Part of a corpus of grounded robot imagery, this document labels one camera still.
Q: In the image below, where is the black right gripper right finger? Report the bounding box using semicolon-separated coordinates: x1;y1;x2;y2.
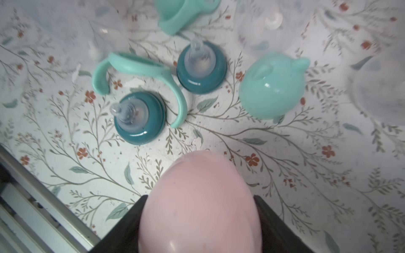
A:
254;195;313;253

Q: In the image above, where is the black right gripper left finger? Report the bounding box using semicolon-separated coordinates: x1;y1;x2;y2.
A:
89;195;148;253

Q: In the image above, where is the pink bear cap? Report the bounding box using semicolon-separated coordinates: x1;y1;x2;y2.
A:
138;151;262;253

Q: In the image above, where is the mint handle ring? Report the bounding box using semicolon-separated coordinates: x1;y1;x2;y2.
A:
91;52;189;129

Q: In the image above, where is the floral table mat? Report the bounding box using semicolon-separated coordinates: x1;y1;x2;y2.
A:
1;1;405;253

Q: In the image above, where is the mint bear cap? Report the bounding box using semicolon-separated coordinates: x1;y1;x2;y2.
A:
239;51;311;120

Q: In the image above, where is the teal nipple ring lower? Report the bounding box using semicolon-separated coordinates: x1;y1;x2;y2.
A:
109;91;167;146

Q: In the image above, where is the teal nipple ring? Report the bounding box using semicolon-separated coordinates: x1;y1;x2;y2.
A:
109;91;167;146
176;37;228;95

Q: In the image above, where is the teal nipple ring upper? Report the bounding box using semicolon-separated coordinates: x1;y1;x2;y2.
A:
176;37;228;95

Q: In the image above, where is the mint cap with handle ring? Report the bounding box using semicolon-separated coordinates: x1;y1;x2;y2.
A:
154;0;221;35

